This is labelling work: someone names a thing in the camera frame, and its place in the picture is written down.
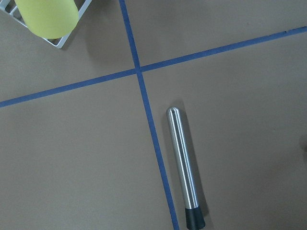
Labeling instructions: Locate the yellow cup on rack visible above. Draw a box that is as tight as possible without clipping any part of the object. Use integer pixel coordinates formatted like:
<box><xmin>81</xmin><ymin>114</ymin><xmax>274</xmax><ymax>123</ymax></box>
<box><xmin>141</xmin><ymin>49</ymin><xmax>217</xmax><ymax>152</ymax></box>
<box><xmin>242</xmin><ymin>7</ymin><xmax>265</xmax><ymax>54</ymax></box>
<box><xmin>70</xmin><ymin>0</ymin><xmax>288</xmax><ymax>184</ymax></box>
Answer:
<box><xmin>15</xmin><ymin>0</ymin><xmax>79</xmax><ymax>39</ymax></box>

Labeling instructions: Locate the steel muddler black tip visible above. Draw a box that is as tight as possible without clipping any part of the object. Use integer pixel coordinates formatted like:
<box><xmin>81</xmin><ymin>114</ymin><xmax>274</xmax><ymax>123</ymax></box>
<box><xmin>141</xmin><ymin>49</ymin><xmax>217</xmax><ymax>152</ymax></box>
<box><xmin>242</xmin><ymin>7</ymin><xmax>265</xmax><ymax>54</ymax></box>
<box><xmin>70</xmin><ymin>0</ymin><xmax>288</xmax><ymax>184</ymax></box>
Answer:
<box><xmin>166</xmin><ymin>106</ymin><xmax>205</xmax><ymax>230</ymax></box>

